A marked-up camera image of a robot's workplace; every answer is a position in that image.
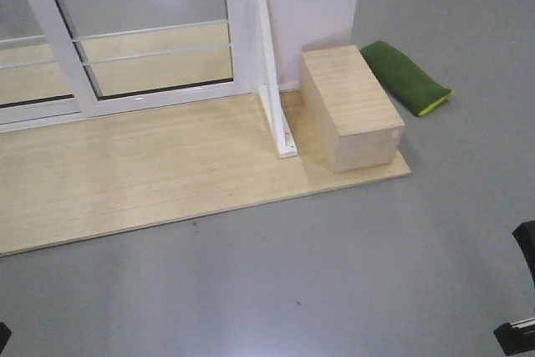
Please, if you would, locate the light wooden box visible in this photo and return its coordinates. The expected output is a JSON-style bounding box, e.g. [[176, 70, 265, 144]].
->
[[299, 45, 405, 173]]

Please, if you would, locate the white wall panel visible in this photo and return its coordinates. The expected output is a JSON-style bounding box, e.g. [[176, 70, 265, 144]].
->
[[268, 0, 357, 90]]

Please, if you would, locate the light wooden platform board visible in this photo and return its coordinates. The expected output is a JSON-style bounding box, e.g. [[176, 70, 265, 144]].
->
[[1, 93, 410, 256]]

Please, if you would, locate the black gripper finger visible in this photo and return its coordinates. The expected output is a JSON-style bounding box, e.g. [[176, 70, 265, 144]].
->
[[493, 318, 534, 354], [512, 221, 535, 279]]

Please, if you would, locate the black robot part left corner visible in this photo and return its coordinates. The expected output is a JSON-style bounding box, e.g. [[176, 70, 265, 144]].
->
[[0, 322, 12, 353]]

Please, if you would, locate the fixed white framed glass panel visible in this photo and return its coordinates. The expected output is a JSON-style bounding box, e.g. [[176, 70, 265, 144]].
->
[[1, 0, 73, 132]]

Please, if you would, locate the white framed sliding glass door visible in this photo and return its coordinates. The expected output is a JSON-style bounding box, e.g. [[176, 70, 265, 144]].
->
[[8, 0, 252, 119]]

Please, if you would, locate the green cushion bag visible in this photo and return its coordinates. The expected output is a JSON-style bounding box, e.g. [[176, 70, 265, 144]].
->
[[360, 40, 454, 117]]

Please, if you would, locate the white door frame post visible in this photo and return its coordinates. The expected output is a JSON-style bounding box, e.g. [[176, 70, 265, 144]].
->
[[255, 0, 298, 158]]

